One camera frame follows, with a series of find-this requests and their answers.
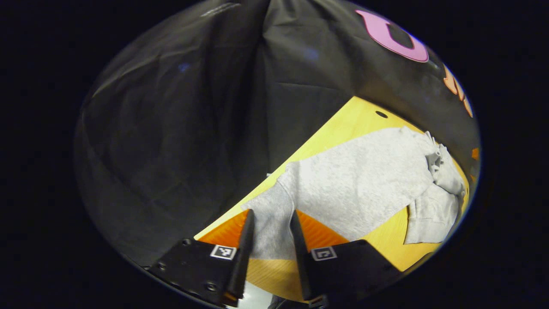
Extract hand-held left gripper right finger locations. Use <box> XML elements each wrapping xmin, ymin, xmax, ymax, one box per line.
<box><xmin>290</xmin><ymin>210</ymin><xmax>402</xmax><ymax>302</ymax></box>

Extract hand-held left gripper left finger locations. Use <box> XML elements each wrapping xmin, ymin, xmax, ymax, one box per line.
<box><xmin>147</xmin><ymin>209</ymin><xmax>256</xmax><ymax>308</ymax></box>

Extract black backdrop cloth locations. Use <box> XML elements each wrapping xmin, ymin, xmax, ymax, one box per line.
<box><xmin>74</xmin><ymin>0</ymin><xmax>481</xmax><ymax>267</ymax></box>

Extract grey zip-neck sweatshirt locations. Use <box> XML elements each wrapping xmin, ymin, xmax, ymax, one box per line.
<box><xmin>242</xmin><ymin>127</ymin><xmax>468</xmax><ymax>261</ymax></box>

